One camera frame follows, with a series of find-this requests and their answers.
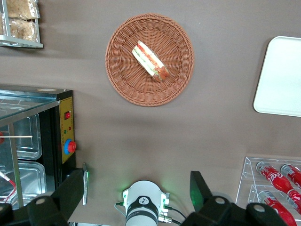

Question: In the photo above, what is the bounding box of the red Coca-Cola bottle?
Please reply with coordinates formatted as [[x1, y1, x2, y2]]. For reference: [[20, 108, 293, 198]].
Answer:
[[255, 161, 301, 209], [257, 190, 297, 226], [280, 163, 301, 189]]

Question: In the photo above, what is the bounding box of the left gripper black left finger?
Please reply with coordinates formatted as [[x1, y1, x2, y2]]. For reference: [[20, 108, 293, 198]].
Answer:
[[0, 169, 85, 226]]

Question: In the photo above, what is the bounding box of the triangular sandwich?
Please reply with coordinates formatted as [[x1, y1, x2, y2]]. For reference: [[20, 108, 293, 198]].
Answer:
[[131, 40, 170, 83]]

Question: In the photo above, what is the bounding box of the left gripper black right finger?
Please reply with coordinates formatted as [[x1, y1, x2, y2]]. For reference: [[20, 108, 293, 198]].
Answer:
[[181, 170, 290, 226]]

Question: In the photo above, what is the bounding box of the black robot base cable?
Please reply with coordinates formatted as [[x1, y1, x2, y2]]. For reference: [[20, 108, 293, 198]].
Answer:
[[164, 205, 189, 224]]

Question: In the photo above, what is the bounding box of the black glass food warmer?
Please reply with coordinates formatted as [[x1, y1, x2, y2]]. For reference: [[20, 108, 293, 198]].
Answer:
[[0, 84, 78, 210]]

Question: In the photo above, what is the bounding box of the red sausage skewer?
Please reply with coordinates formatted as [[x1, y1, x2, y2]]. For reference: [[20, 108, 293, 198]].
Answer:
[[0, 170, 17, 203]]

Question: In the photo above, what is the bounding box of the stainless steel warmer pan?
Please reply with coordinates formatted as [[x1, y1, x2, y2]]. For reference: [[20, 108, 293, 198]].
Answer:
[[0, 161, 47, 208], [13, 113, 43, 161]]

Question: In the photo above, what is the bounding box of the wooden skewer stick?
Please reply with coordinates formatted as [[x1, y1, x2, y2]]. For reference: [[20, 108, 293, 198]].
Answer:
[[0, 131, 33, 145]]

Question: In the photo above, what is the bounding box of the cream rectangular tray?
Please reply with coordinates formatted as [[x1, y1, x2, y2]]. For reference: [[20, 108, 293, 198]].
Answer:
[[253, 36, 301, 118]]

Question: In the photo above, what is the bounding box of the clear acrylic bottle rack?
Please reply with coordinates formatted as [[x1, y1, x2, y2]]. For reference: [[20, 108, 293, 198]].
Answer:
[[235, 156, 301, 226]]

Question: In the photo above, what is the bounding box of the grey metal snack tray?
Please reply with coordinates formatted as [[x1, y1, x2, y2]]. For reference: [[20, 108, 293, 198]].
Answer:
[[0, 0, 44, 49]]

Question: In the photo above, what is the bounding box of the round brown wicker basket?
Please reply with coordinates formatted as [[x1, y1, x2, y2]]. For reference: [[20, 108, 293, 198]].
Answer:
[[105, 13, 195, 107]]

